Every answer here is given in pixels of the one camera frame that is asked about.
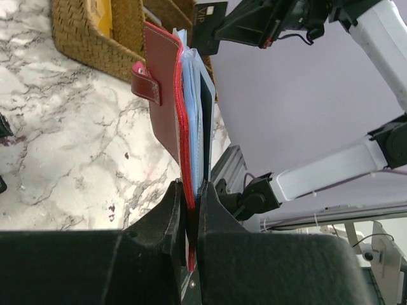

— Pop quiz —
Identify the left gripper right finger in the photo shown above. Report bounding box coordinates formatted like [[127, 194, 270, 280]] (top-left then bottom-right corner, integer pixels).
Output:
[[197, 182, 372, 304]]

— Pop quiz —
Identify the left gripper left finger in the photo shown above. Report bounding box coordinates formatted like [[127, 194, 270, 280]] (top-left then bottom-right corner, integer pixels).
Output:
[[1, 181, 186, 304]]

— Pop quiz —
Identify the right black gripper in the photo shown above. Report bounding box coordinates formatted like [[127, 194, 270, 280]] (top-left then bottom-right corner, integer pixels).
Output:
[[213, 0, 331, 49]]

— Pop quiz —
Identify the red leather card holder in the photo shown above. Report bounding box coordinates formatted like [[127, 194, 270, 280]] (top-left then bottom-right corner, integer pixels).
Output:
[[131, 22, 216, 271]]

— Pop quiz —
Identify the black leather card holder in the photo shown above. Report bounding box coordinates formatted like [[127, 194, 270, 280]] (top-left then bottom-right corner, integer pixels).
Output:
[[1, 113, 14, 194]]

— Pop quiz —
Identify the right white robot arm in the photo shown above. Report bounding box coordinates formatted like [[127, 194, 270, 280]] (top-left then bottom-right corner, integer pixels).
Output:
[[211, 23, 402, 175]]

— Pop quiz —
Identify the tan card in tray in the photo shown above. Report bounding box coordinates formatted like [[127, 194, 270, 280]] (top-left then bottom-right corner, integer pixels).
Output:
[[86, 0, 113, 38]]

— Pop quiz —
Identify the woven bamboo organizer tray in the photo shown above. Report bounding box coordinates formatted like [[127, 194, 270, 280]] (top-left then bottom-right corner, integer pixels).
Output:
[[50, 0, 217, 102]]

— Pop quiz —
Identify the aluminium extrusion rail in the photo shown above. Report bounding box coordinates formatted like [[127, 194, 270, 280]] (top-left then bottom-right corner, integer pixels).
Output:
[[211, 146, 247, 194]]

